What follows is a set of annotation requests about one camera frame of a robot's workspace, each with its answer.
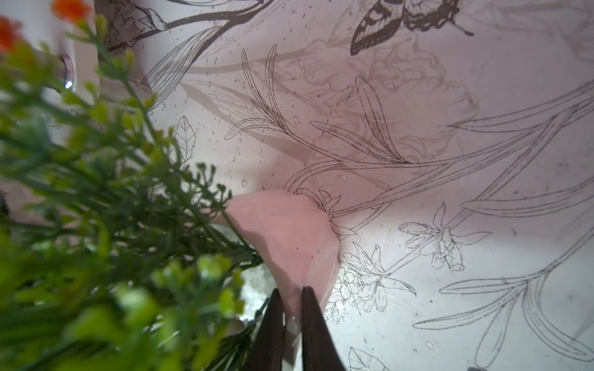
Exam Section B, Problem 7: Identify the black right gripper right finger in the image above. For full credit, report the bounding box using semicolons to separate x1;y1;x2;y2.
301;287;346;371

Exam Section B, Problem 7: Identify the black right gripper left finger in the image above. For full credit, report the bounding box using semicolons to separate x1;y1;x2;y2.
243;288;285;371

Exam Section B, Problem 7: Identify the orange flower pot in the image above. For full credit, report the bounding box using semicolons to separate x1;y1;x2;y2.
1;15;339;370

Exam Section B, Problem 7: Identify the white two-tier rack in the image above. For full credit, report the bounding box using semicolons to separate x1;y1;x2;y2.
1;1;98;146

